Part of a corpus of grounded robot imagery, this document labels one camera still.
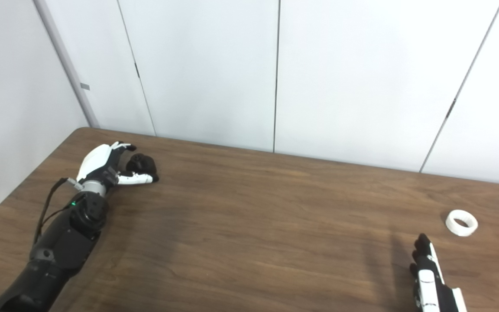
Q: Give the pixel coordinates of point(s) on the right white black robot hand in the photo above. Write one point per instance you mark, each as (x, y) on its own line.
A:
(429, 290)

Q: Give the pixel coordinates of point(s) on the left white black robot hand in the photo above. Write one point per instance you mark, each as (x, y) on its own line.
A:
(95, 162)

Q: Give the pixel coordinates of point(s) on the round black plastic part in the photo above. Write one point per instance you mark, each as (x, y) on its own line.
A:
(143, 164)

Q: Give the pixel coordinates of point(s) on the small grey wall tag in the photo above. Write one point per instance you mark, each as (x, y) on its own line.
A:
(85, 86)

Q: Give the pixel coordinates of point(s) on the grey wall corner trim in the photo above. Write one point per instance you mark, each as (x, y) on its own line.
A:
(65, 60)

